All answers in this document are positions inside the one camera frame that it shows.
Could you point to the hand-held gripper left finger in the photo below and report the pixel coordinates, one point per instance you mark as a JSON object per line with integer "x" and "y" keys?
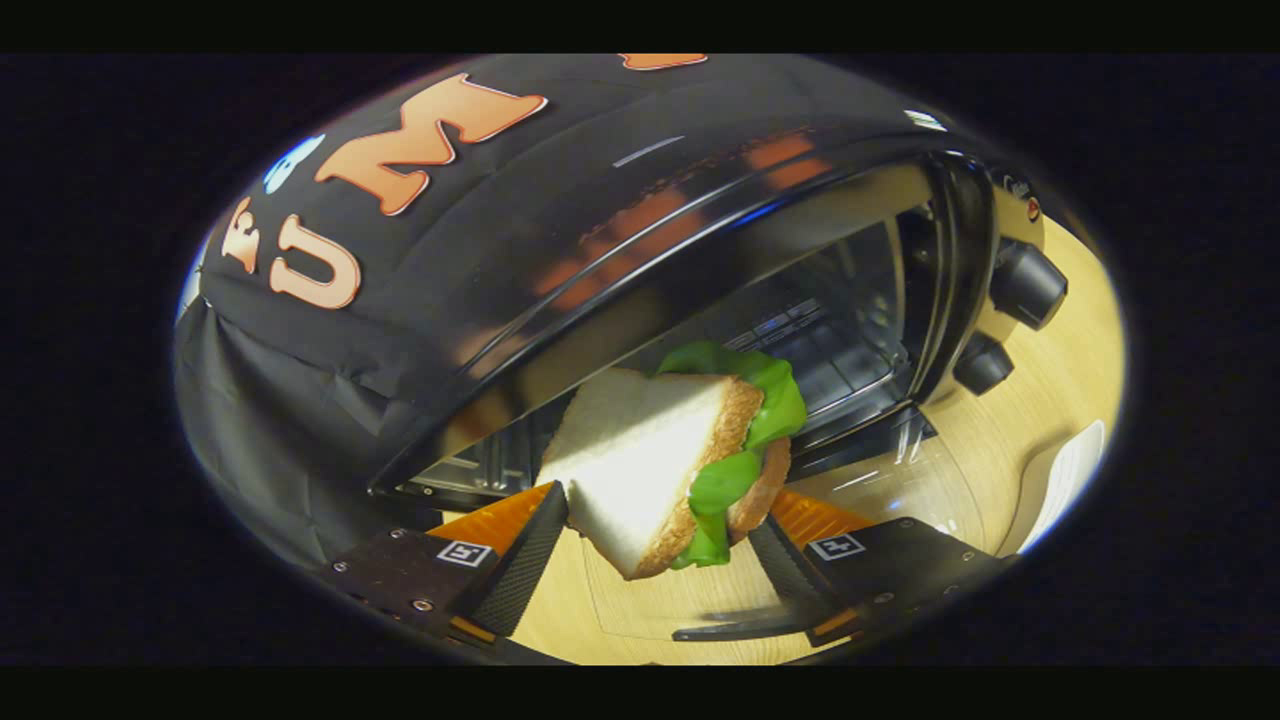
{"x": 525, "y": 565}

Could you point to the lettuce sandwich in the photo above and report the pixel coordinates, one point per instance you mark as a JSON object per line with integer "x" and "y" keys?
{"x": 640, "y": 460}

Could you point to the white rectangular tray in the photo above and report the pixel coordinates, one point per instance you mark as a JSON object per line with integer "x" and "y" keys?
{"x": 1062, "y": 480}

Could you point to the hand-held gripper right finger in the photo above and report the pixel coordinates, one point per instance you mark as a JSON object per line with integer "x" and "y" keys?
{"x": 790, "y": 580}

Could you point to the black toaster oven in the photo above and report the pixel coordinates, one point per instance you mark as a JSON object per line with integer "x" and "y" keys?
{"x": 700, "y": 200}

